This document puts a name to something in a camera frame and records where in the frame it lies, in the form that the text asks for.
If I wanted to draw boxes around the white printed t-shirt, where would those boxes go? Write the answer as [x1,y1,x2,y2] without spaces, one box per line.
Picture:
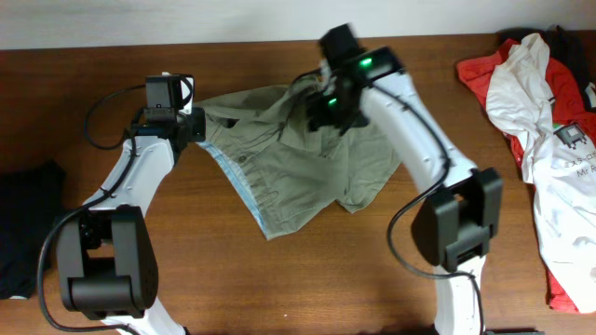
[484,32,596,315]

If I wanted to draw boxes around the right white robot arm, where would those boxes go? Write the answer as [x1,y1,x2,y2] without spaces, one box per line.
[306,24,503,335]

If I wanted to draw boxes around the black folded garment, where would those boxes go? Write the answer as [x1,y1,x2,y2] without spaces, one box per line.
[1,161,66,300]

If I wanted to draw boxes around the khaki green shorts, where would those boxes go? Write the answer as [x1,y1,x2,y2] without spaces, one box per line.
[197,75,401,239]

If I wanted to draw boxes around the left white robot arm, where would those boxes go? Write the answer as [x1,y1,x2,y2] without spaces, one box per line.
[40,73,205,334]

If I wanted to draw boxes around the red t-shirt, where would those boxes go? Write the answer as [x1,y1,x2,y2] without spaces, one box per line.
[455,37,596,314]

